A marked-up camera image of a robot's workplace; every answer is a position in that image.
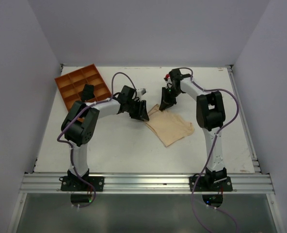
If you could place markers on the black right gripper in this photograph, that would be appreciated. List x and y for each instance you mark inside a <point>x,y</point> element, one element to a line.
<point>166,102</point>

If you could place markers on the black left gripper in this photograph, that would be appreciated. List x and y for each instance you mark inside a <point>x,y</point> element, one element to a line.
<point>141,113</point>

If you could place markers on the cream beige underwear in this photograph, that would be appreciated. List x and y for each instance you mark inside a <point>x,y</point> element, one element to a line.
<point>167,126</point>

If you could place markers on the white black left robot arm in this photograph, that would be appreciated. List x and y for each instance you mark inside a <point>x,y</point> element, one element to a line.
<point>79,125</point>

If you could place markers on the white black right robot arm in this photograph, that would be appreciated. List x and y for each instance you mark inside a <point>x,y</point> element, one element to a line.
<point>210,116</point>

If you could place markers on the black rolled garment in tray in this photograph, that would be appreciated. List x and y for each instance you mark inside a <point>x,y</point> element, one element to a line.
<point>87,93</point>

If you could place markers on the orange compartment tray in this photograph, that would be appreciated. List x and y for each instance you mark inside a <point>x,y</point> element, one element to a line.
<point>70,85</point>

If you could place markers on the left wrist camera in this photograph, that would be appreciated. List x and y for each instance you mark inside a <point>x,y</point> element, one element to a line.
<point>141,92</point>

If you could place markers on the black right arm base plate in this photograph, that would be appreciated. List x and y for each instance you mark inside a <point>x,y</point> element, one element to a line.
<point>203,186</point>

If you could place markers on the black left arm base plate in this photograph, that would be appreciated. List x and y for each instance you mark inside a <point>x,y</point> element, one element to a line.
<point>97,185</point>

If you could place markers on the aluminium mounting rail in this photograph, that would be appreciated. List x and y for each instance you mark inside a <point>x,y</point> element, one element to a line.
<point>149,183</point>

